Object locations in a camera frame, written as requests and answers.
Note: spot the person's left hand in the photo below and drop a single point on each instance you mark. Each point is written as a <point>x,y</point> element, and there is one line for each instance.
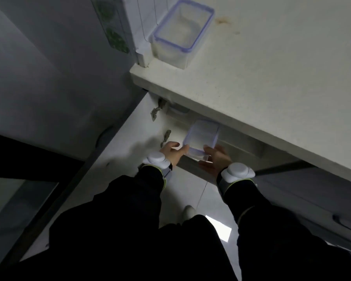
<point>172,153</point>

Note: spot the person's right hand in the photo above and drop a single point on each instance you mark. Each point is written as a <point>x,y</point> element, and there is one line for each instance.
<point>219,163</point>

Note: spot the person's right fingers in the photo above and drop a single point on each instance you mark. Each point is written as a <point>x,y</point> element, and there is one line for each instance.
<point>210,150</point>

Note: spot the person's left fingers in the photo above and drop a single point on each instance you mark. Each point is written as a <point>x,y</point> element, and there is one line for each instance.
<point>182,149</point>

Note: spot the small clear plastic container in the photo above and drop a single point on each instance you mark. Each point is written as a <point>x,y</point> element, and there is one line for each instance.
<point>201,134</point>

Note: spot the person's right forearm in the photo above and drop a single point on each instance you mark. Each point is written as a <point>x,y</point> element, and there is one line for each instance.
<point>266,225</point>

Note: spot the person's left forearm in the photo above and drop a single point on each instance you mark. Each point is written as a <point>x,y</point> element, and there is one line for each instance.
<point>134,201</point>

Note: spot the metal cabinet hinge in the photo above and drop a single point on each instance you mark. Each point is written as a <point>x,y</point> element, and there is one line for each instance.
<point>165,137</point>
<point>156,111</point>

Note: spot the white left wrist tracker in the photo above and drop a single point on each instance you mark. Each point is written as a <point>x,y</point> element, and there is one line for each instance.
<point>156,158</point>

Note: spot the white wrist tracker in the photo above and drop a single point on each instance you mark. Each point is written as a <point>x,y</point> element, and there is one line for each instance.
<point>237,172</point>
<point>156,158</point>

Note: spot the white right wrist tracker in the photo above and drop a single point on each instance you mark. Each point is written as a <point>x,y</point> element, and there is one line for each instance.
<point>237,172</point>

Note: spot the white open cabinet door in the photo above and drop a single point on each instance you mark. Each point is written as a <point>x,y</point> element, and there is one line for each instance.
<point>125,143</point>

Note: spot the person's white shoe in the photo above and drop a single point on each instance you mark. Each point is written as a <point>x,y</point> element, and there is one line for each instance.
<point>190,211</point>

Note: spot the person's black trousers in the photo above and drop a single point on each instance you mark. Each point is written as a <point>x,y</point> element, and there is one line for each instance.
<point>193,248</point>

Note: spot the grey closed cabinet door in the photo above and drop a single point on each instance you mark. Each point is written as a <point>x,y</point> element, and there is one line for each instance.
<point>310,196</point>

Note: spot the clear blue-rimmed plastic container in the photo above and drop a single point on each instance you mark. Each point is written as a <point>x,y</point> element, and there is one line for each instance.
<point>180,29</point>

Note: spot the green patterned tile strip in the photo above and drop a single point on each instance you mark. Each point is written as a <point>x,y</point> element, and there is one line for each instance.
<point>112,26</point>

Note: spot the dark glass door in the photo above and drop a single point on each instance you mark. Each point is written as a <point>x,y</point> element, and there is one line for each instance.
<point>20,184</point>

